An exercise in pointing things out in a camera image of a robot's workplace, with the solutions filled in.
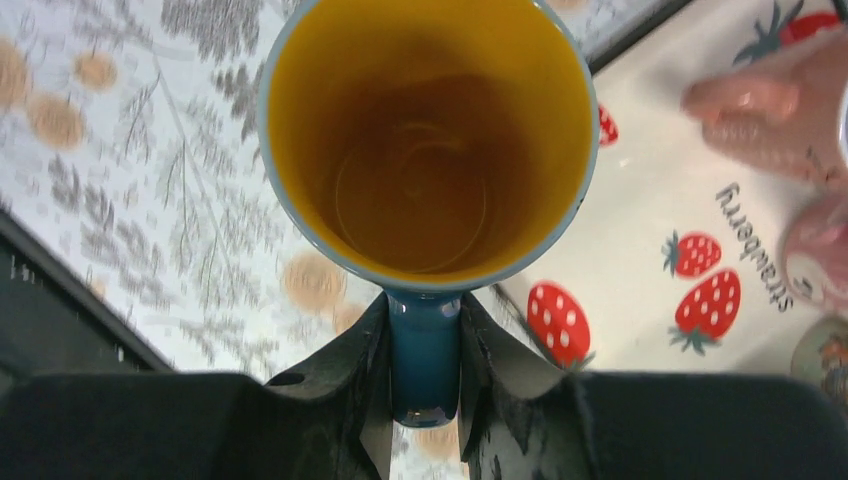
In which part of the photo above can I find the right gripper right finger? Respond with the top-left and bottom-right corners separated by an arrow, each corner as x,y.
459,294 -> 847,479

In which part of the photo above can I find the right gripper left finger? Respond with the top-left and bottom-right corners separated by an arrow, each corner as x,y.
1,296 -> 392,479

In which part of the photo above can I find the yellow inside blue mug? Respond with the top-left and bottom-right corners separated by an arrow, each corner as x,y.
258,0 -> 599,428

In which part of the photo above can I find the cream mug front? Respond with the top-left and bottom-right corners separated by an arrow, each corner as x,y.
790,316 -> 847,412

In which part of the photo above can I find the pink large mug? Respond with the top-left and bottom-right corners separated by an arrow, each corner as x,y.
781,192 -> 847,315

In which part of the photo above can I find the white strawberry tray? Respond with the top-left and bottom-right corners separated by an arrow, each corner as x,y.
493,1 -> 842,375

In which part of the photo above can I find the floral tablecloth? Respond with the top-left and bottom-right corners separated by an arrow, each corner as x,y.
0,0 -> 664,480

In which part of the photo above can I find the pink small mug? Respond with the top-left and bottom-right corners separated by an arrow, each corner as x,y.
681,26 -> 847,189

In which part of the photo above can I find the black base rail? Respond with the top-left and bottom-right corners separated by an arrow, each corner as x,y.
1,211 -> 172,379

